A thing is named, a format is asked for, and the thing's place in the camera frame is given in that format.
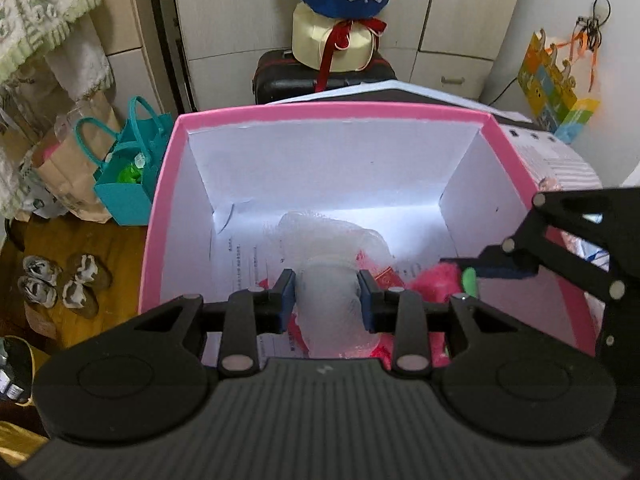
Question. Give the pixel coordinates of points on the brown paper bag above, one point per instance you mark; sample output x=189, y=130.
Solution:
x=65, y=169

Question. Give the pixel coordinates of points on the colourful paper gift bag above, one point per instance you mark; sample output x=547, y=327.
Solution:
x=559, y=80

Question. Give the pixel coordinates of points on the white fluffy soft item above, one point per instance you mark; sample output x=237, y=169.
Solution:
x=326, y=256

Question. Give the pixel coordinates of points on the black suitcase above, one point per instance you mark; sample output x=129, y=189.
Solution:
x=279, y=76

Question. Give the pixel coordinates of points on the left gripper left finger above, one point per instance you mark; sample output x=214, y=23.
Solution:
x=250, y=313

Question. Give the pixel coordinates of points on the pink strawberry plush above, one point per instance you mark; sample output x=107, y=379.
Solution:
x=437, y=284

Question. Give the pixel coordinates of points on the slippers on floor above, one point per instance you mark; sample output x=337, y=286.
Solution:
x=45, y=283

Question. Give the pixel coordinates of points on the beige wardrobe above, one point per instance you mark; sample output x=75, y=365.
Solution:
x=202, y=54

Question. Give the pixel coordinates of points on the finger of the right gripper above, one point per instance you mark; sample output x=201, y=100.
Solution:
x=494, y=262

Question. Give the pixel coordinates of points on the red envelope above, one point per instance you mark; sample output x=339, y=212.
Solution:
x=291, y=344

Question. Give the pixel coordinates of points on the black clothes rack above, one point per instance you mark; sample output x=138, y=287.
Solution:
x=167, y=25

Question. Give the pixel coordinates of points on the pink cardboard box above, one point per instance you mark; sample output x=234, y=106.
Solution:
x=217, y=205

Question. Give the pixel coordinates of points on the flower bouquet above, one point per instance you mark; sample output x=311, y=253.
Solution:
x=350, y=10

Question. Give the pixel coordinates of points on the cream knitted cardigan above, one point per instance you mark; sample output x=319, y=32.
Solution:
x=62, y=32

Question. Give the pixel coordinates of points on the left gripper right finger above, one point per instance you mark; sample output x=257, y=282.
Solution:
x=401, y=314

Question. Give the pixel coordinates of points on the teal gift bag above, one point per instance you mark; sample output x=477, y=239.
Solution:
x=126, y=177

